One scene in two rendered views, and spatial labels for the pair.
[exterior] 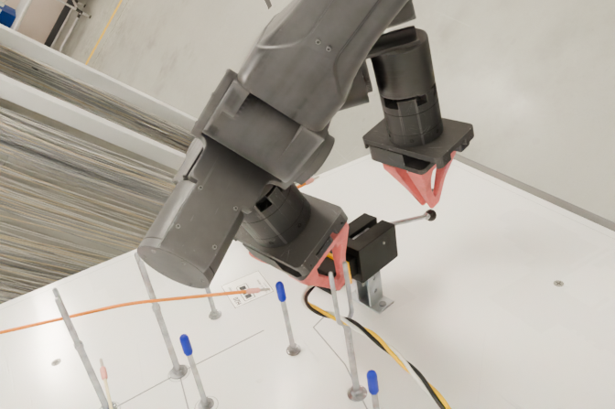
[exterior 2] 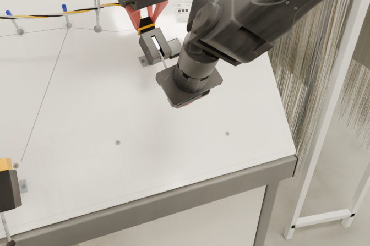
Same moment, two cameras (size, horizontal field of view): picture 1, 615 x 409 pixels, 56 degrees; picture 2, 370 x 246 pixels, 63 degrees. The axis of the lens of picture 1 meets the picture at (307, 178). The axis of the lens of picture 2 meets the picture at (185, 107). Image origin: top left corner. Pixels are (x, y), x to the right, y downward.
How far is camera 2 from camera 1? 0.58 m
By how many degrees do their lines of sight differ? 51
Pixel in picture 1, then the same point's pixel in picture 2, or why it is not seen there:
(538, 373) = (72, 97)
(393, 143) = not seen: hidden behind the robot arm
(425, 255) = not seen: hidden behind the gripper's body
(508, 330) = (100, 102)
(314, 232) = not seen: outside the picture
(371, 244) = (144, 42)
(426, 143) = (173, 75)
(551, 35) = not seen: outside the picture
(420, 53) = (184, 53)
